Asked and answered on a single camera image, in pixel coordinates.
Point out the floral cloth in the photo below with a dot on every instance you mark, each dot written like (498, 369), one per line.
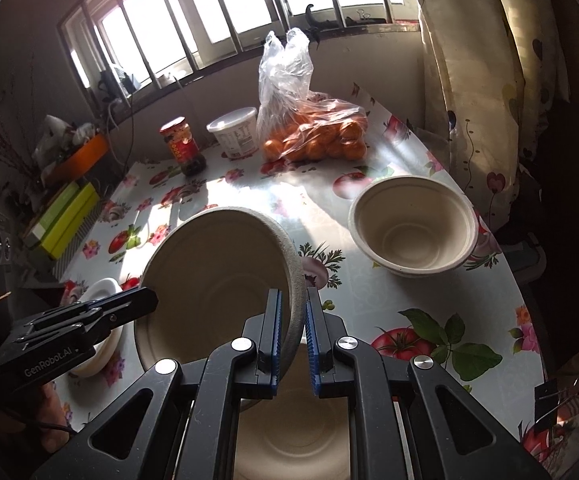
(569, 440)

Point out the fruit print tablecloth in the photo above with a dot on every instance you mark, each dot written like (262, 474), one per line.
(369, 310)

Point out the black power adapter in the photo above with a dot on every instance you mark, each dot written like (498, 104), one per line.
(117, 80)

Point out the person's left hand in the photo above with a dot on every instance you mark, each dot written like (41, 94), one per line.
(54, 405)

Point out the floral curtain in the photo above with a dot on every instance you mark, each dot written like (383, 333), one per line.
(469, 85)

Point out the black binder clip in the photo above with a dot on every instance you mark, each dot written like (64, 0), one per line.
(554, 395)

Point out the dried branches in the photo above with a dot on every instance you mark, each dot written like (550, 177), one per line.
(7, 152)

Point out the lime green flat box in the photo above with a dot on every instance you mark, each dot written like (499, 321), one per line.
(72, 222)

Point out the beige paper bowl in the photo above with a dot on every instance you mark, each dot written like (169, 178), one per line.
(294, 435)
(414, 220)
(219, 280)

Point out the black hook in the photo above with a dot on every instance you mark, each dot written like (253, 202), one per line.
(314, 17)

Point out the white foam plate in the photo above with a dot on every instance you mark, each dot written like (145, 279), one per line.
(100, 360)

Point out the white plastic tub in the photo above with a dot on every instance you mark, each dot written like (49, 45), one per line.
(234, 132)

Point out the orange basin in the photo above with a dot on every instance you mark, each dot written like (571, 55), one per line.
(82, 155)

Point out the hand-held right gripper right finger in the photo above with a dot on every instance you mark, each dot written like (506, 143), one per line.
(313, 345)

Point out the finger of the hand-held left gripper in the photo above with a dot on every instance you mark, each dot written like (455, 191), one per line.
(129, 300)

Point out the plastic bag of oranges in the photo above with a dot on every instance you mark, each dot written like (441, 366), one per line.
(319, 140)

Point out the dark green flat box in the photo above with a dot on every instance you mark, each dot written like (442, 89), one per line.
(52, 215)

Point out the barred window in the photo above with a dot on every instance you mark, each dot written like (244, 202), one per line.
(219, 10)

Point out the striped flat box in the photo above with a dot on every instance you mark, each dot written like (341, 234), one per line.
(87, 240)

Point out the red label sauce jar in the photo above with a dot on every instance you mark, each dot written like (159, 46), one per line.
(182, 145)

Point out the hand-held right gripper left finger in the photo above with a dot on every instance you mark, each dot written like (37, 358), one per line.
(277, 340)

